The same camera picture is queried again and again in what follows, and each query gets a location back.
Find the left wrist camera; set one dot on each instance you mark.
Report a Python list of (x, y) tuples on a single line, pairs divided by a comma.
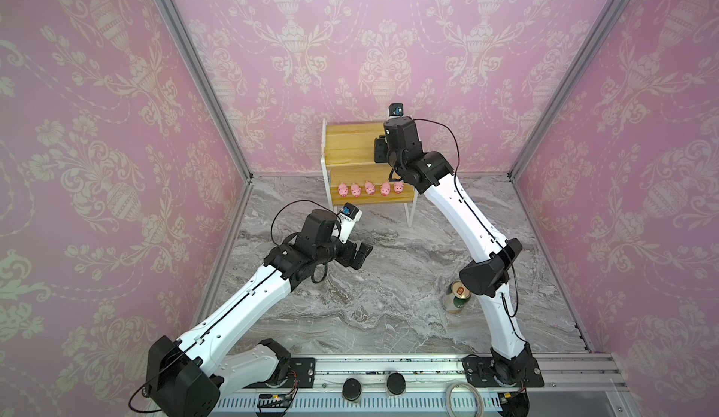
[(349, 215)]

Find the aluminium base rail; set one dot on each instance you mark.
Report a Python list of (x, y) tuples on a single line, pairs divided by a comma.
[(393, 369)]

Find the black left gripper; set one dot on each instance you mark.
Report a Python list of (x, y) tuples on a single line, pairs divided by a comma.
[(348, 258)]

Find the black round knob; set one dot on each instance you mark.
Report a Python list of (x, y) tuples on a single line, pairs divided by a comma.
[(396, 384), (351, 390)]

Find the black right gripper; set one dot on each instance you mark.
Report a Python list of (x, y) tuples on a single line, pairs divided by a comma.
[(384, 146)]

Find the wooden two-tier shelf white frame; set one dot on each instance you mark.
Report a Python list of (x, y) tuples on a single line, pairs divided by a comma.
[(347, 155)]

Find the green can gold lid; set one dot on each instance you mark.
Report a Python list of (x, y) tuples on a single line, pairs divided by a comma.
[(456, 297)]

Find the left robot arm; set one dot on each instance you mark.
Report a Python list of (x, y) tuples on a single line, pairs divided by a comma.
[(218, 333)]

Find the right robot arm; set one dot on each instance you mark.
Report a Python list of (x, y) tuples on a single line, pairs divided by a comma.
[(492, 253)]

